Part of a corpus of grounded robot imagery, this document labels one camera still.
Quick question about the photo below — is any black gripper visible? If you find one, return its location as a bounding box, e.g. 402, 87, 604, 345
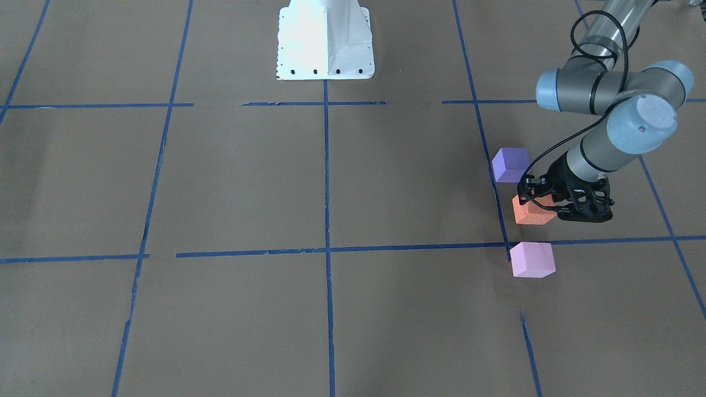
517, 152, 592, 213

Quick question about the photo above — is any orange foam block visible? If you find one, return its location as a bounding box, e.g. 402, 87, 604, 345
512, 195, 557, 226

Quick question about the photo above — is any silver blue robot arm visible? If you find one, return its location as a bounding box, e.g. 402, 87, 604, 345
517, 1, 695, 223

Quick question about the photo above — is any dark purple foam block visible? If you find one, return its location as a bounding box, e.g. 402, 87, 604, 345
491, 147, 531, 184

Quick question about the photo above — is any light pink foam block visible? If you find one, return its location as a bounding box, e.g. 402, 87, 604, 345
510, 242, 557, 278

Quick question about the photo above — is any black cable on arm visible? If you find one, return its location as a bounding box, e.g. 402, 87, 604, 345
518, 10, 630, 188

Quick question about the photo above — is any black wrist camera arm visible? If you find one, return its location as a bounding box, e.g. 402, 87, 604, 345
552, 176, 614, 223

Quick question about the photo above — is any white pedestal column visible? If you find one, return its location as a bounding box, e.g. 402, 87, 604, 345
276, 1, 376, 81

